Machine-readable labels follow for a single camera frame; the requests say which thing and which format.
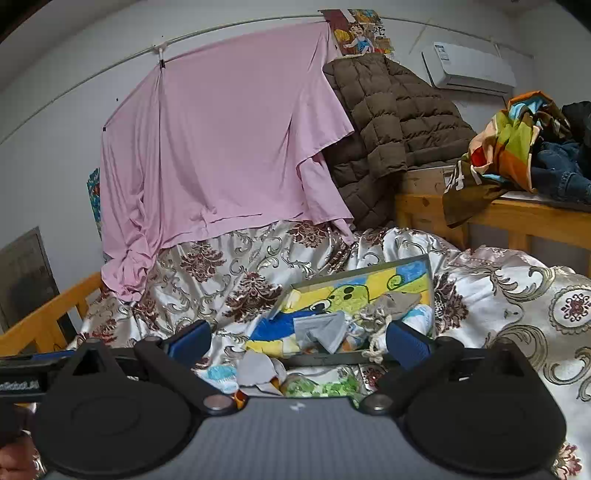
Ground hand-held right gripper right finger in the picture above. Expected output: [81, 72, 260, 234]
[360, 320, 541, 415]

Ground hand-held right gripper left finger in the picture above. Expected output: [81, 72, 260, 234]
[55, 320, 236, 416]

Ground grey metal tray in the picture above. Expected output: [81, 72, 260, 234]
[270, 253, 437, 368]

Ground light blue patterned cloth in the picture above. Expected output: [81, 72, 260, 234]
[198, 364, 241, 395]

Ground cartoon drawing sheet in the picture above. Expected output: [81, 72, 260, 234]
[247, 261, 432, 358]

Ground floral satin blanket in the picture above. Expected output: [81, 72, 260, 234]
[69, 219, 591, 480]

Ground brown printed cloth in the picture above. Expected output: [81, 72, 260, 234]
[442, 157, 509, 229]

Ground pink hanging sheet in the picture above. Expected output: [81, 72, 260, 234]
[99, 21, 356, 303]

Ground brown quilted jacket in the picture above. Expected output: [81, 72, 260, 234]
[322, 53, 476, 232]

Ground multicolour cloth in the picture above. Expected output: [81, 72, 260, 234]
[468, 91, 573, 192]

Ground blue denim jeans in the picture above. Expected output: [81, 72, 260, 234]
[531, 141, 591, 204]

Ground black garment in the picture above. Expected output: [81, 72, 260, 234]
[561, 102, 591, 144]

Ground white air conditioner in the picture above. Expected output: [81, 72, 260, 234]
[421, 41, 517, 97]

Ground wooden slatted bed rail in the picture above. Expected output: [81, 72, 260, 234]
[0, 272, 105, 358]

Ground grey wall panel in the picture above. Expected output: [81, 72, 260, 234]
[0, 226, 63, 333]

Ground wooden bed frame board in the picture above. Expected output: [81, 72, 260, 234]
[394, 191, 591, 278]

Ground cartoon wall poster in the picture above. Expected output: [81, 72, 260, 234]
[320, 8, 393, 58]

